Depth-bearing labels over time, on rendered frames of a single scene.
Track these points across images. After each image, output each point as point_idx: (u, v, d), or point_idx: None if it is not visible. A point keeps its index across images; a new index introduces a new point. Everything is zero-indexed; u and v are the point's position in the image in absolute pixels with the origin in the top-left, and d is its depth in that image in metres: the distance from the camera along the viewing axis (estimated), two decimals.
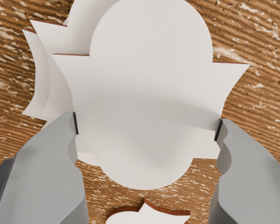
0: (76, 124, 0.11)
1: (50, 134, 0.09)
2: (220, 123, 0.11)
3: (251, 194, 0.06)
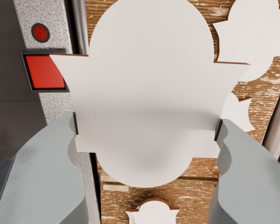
0: (76, 124, 0.11)
1: (50, 134, 0.09)
2: (220, 123, 0.11)
3: (251, 194, 0.06)
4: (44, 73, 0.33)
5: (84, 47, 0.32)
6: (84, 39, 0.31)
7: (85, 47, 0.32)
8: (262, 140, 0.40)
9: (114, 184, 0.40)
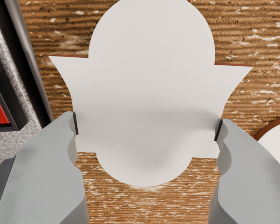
0: (76, 124, 0.11)
1: (50, 134, 0.09)
2: (220, 123, 0.11)
3: (251, 194, 0.06)
4: None
5: (30, 50, 0.16)
6: (26, 35, 0.16)
7: (32, 51, 0.16)
8: None
9: None
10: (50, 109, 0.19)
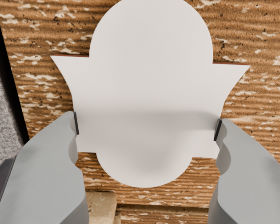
0: (77, 124, 0.11)
1: (51, 134, 0.09)
2: (219, 123, 0.11)
3: (250, 194, 0.06)
4: None
5: None
6: None
7: None
8: None
9: None
10: None
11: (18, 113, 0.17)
